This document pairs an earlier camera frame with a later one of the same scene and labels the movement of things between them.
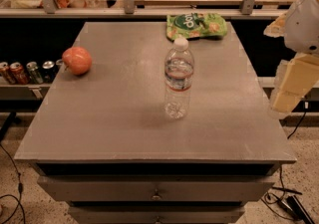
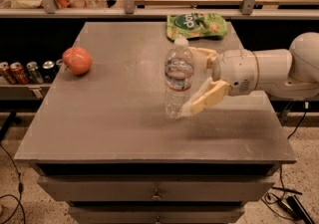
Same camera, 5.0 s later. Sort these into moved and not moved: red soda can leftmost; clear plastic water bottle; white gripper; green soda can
Moved: white gripper
Not moved: green soda can; clear plastic water bottle; red soda can leftmost
